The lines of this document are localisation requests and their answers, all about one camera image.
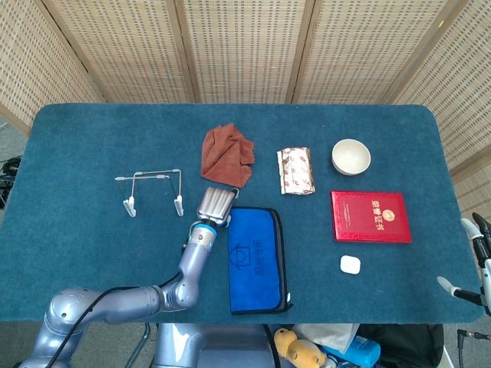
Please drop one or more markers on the grey microfibre cloth black-edged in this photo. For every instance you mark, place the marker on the grey microfibre cloth black-edged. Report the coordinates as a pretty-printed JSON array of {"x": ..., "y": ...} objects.
[{"x": 249, "y": 268}]

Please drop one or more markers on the white plastic bag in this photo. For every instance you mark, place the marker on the white plastic bag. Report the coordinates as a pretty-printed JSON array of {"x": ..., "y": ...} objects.
[{"x": 326, "y": 333}]

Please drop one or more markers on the gold foil packet red print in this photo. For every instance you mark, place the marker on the gold foil packet red print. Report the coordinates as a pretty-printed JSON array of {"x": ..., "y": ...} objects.
[{"x": 295, "y": 172}]

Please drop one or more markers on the grey robot torso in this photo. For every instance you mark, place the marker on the grey robot torso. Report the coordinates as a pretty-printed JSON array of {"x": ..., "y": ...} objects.
[{"x": 215, "y": 345}]

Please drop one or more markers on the crumpled orange-brown cloth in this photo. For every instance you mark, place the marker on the crumpled orange-brown cloth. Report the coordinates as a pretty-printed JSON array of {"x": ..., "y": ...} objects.
[{"x": 226, "y": 161}]

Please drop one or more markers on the cream ribbed bowl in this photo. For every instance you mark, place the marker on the cream ribbed bowl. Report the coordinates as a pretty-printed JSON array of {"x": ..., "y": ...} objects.
[{"x": 351, "y": 157}]

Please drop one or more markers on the blue carpet table mat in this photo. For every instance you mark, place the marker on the blue carpet table mat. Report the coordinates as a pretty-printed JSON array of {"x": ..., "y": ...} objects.
[{"x": 96, "y": 249}]

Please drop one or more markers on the black metal bracket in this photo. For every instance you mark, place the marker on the black metal bracket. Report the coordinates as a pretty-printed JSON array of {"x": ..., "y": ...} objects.
[{"x": 470, "y": 334}]

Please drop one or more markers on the white earbuds case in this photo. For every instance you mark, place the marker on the white earbuds case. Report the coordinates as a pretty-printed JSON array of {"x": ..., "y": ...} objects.
[{"x": 350, "y": 264}]

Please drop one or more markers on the blue plastic pack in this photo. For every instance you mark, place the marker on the blue plastic pack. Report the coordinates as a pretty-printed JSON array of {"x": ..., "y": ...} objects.
[{"x": 364, "y": 350}]

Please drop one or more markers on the black bag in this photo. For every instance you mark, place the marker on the black bag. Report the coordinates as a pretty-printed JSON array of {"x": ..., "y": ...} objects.
[{"x": 406, "y": 345}]

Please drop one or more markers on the yellow plush toy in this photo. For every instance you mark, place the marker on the yellow plush toy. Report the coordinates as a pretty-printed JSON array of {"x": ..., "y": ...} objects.
[{"x": 299, "y": 350}]

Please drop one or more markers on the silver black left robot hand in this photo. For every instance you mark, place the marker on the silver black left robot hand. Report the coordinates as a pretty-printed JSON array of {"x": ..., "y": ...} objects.
[{"x": 215, "y": 205}]

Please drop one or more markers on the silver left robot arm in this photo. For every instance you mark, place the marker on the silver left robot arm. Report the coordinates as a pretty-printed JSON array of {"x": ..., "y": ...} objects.
[{"x": 192, "y": 276}]

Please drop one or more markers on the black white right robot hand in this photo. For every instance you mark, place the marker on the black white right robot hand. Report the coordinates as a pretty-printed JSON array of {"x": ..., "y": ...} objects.
[{"x": 468, "y": 295}]

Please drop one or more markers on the woven bamboo folding screen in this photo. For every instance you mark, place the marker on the woven bamboo folding screen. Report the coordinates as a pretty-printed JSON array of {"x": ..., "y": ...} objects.
[{"x": 245, "y": 50}]

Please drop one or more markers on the red certificate booklet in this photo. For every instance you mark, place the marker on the red certificate booklet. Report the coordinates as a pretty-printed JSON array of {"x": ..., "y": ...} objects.
[{"x": 368, "y": 218}]

